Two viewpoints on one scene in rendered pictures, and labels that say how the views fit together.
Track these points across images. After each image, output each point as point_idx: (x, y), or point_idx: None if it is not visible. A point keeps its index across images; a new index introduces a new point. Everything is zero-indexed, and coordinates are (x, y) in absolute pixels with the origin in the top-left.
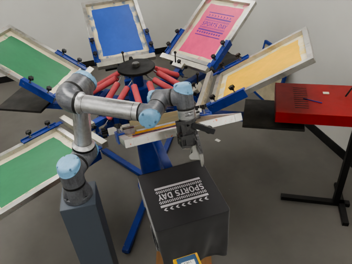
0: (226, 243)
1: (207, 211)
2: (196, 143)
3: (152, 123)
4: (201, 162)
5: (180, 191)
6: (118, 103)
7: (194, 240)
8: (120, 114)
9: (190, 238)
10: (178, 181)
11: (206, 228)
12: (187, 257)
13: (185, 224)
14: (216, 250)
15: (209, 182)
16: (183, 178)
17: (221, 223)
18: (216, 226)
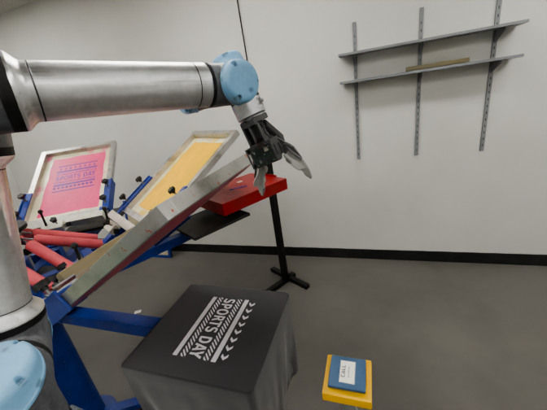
0: (296, 348)
1: (272, 311)
2: (285, 148)
3: (255, 81)
4: (308, 170)
5: (213, 325)
6: (156, 62)
7: (279, 370)
8: (176, 85)
9: (277, 369)
10: (195, 319)
11: (282, 338)
12: (334, 367)
13: (269, 346)
14: (290, 371)
15: (232, 291)
16: (197, 312)
17: (288, 318)
18: (286, 326)
